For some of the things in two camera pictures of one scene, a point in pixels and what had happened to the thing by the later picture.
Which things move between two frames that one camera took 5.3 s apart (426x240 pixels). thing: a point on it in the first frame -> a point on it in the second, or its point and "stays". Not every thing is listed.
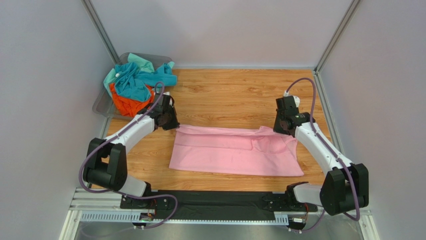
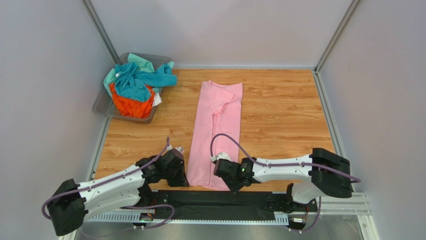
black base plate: x=217 y=203 stays
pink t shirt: x=258 y=150 -> x=219 y=112
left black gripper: x=174 y=124 -> x=182 y=180
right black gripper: x=281 y=128 -> x=232 y=183
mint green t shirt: x=143 y=64 stays
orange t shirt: x=129 y=107 stays
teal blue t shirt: x=130 y=81 stays
